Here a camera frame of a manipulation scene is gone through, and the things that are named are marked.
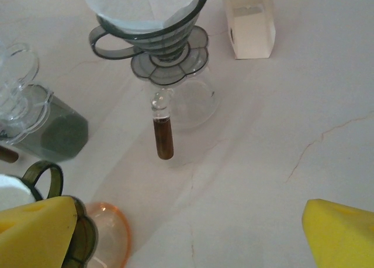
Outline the orange white coffee filter holder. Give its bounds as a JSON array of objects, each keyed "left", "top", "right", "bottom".
[{"left": 221, "top": 0, "right": 277, "bottom": 61}]

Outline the smoky grey plastic dripper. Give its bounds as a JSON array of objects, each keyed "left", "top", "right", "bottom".
[{"left": 88, "top": 0, "right": 210, "bottom": 86}]

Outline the grey glass server brown handle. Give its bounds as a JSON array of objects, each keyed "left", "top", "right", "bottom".
[{"left": 0, "top": 83, "right": 89, "bottom": 163}]

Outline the white paper coffee filter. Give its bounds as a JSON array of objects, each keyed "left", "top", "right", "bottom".
[
  {"left": 0, "top": 174, "right": 36, "bottom": 212},
  {"left": 84, "top": 0, "right": 205, "bottom": 35}
]

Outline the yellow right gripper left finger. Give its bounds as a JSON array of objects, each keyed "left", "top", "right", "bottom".
[{"left": 0, "top": 196, "right": 78, "bottom": 268}]

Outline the white lid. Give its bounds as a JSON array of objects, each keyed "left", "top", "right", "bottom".
[{"left": 0, "top": 41, "right": 55, "bottom": 143}]

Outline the olive green plastic dripper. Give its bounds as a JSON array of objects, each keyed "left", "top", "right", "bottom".
[{"left": 22, "top": 159, "right": 100, "bottom": 268}]

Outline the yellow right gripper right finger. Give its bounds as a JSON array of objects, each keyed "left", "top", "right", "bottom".
[{"left": 302, "top": 199, "right": 374, "bottom": 268}]

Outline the clear glass server brown handle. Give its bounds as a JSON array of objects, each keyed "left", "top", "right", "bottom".
[{"left": 147, "top": 66, "right": 219, "bottom": 161}]

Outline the orange glass server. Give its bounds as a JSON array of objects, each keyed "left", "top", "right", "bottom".
[{"left": 83, "top": 201, "right": 131, "bottom": 268}]

